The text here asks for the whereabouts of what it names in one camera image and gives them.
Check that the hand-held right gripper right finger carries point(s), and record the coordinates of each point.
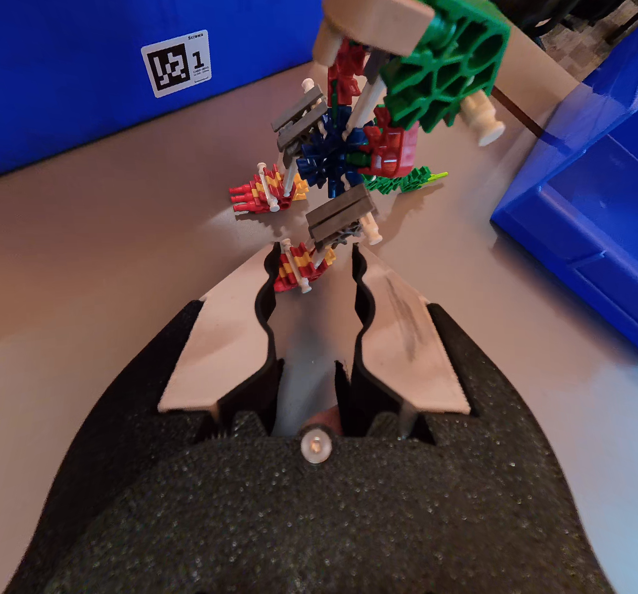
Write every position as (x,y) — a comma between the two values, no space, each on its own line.
(413,355)

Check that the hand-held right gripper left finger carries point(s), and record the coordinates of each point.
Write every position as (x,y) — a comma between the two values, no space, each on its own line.
(219,350)

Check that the blue plastic parts bin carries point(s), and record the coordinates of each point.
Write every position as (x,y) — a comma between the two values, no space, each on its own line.
(74,56)

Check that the colourful construction toy model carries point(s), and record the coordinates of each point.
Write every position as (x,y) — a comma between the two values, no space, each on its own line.
(379,13)

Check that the person's right hand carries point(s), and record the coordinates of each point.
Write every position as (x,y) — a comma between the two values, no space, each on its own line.
(326,419)

